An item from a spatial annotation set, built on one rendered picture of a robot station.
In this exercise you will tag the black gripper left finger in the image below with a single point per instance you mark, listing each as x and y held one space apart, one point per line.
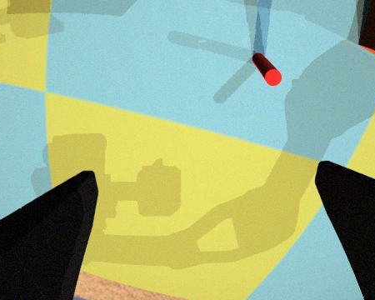
42 245

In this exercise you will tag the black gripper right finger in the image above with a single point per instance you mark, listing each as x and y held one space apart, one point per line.
349 198

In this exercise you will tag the dark red peg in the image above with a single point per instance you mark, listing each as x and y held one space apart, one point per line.
270 73

